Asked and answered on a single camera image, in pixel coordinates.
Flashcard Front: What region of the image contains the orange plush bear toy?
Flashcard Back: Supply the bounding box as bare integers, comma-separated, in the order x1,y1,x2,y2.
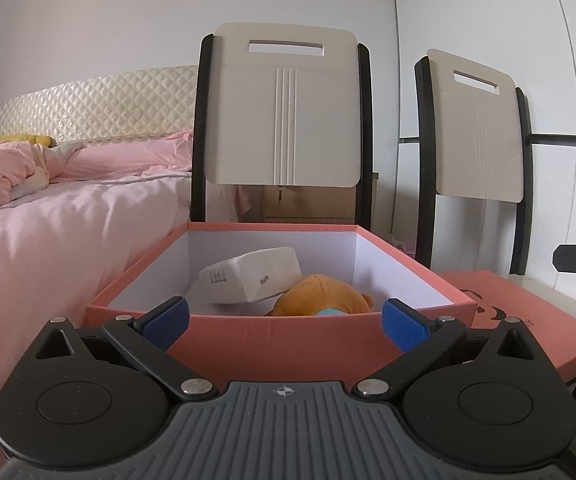
267,274,375,316

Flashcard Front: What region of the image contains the beige folding chair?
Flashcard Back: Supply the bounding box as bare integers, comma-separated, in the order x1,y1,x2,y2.
412,48,576,276
190,23,373,229

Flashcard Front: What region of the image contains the small pink gift box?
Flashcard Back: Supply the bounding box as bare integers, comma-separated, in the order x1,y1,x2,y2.
389,234,408,252

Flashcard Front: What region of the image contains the yellow plush on bed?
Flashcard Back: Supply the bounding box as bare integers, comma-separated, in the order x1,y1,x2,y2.
0,133,54,148

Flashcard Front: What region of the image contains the pink shoe box base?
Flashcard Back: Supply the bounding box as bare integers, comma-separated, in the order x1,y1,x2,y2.
84,223,476,388

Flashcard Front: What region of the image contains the pink shoe box lid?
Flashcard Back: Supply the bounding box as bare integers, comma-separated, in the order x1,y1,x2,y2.
441,270,576,382

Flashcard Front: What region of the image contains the quilted cream headboard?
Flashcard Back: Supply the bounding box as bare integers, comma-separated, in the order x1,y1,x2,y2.
0,65,198,144

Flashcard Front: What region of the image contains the bed with pink bedding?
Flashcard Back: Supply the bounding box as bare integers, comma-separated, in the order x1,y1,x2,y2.
0,131,192,465

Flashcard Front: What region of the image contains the left beige folding chair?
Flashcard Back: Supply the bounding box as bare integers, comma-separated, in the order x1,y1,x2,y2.
190,23,373,229

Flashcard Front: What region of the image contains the wooden drawer cabinet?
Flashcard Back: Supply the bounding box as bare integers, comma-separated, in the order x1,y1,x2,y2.
239,185,356,224

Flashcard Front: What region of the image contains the right beige folding chair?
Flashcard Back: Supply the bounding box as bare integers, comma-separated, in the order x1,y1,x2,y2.
412,48,576,276

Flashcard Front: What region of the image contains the white tissue pack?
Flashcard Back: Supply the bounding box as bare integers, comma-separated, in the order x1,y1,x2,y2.
198,246,303,304

